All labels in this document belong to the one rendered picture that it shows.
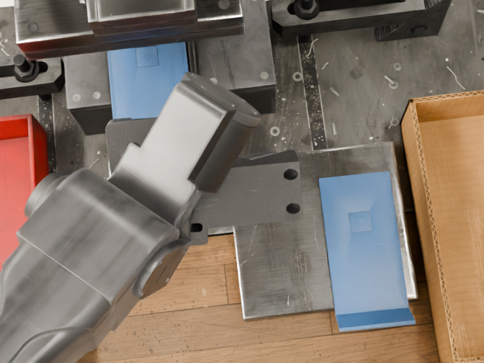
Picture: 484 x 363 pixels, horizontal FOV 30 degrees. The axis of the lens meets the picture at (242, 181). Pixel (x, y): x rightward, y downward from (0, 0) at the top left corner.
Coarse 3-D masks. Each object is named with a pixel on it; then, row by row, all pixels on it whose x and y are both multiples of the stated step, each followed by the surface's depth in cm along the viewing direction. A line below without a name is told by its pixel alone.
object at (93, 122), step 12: (240, 96) 88; (252, 96) 88; (264, 96) 89; (108, 108) 87; (264, 108) 92; (84, 120) 90; (96, 120) 90; (108, 120) 90; (84, 132) 93; (96, 132) 93
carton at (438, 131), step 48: (432, 96) 86; (480, 96) 86; (432, 144) 92; (480, 144) 92; (432, 192) 91; (480, 192) 90; (432, 240) 83; (480, 240) 89; (432, 288) 86; (480, 288) 88; (480, 336) 87
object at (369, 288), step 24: (336, 192) 89; (360, 192) 89; (384, 192) 89; (336, 216) 88; (384, 216) 88; (336, 240) 88; (360, 240) 88; (384, 240) 88; (336, 264) 87; (360, 264) 87; (384, 264) 87; (336, 288) 87; (360, 288) 87; (384, 288) 86; (336, 312) 86; (360, 312) 86; (384, 312) 85; (408, 312) 85
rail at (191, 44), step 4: (188, 44) 87; (192, 44) 87; (188, 48) 87; (192, 48) 86; (192, 52) 86; (192, 56) 86; (192, 60) 86; (192, 64) 86; (196, 64) 86; (192, 68) 86; (196, 68) 86; (192, 72) 86; (196, 72) 86
